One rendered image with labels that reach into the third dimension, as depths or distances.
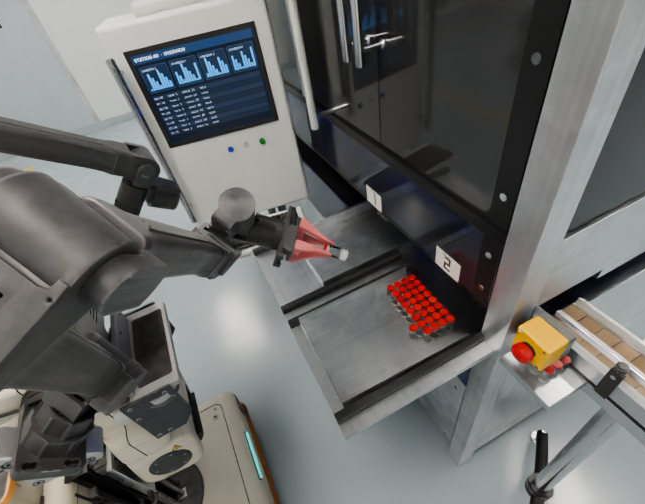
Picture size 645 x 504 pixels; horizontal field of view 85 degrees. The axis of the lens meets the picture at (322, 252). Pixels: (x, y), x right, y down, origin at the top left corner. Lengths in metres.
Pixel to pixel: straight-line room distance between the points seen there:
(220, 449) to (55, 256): 1.39
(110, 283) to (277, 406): 1.68
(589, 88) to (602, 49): 0.04
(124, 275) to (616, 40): 0.52
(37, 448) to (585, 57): 0.86
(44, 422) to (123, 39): 1.02
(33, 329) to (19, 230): 0.06
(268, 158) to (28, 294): 1.23
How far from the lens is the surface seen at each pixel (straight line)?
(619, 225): 0.89
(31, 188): 0.28
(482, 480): 1.76
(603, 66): 0.54
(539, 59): 0.59
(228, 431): 1.60
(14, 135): 0.82
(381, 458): 1.74
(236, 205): 0.56
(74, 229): 0.26
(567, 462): 1.35
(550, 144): 0.60
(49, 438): 0.67
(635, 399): 0.93
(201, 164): 1.43
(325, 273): 1.09
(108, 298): 0.25
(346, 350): 0.93
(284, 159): 1.44
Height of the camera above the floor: 1.68
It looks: 43 degrees down
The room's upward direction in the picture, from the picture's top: 13 degrees counter-clockwise
